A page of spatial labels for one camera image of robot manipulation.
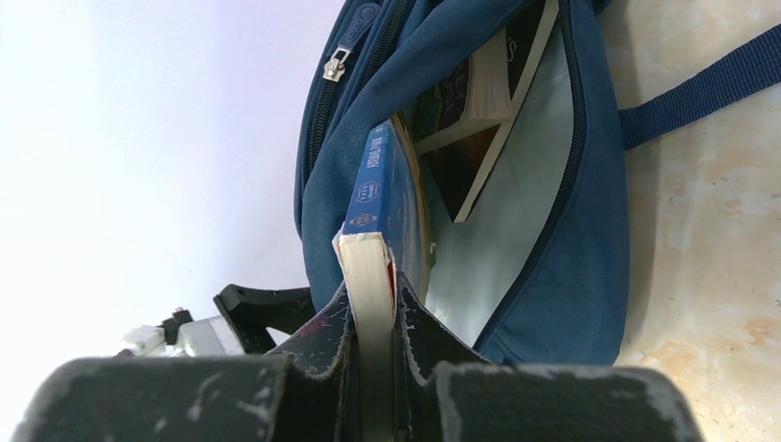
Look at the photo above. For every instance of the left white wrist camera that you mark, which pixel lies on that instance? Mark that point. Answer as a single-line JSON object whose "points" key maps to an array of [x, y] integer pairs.
{"points": [[181, 336]]}

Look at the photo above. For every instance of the black paperback book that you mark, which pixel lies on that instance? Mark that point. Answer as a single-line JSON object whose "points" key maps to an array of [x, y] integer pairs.
{"points": [[461, 169]]}

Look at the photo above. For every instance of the navy blue backpack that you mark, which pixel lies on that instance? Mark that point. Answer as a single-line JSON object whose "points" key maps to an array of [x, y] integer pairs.
{"points": [[567, 299]]}

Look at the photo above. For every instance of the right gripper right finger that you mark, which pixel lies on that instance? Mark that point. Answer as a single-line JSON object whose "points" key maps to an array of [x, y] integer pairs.
{"points": [[421, 342]]}

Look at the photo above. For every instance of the purple treehouse book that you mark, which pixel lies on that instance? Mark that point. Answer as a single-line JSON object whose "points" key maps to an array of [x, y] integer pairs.
{"points": [[474, 96]]}

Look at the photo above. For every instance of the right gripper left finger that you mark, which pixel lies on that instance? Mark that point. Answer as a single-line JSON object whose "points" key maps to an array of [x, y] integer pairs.
{"points": [[320, 386]]}

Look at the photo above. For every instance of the blue green landscape book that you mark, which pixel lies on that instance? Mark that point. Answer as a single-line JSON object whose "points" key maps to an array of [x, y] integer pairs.
{"points": [[384, 233]]}

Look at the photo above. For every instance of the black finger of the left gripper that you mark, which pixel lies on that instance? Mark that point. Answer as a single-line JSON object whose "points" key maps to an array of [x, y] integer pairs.
{"points": [[250, 312]]}

